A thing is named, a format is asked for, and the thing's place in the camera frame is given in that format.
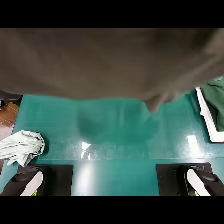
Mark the dark green garment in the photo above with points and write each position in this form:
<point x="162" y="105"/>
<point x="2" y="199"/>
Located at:
<point x="216" y="100"/>

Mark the grey-brown garment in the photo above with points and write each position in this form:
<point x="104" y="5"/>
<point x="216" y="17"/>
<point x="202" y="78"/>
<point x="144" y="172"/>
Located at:
<point x="100" y="63"/>

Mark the white folded garment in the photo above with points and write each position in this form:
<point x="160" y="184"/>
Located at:
<point x="207" y="121"/>

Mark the white crumpled garment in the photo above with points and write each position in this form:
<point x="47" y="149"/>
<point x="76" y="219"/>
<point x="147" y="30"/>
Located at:
<point x="21" y="145"/>

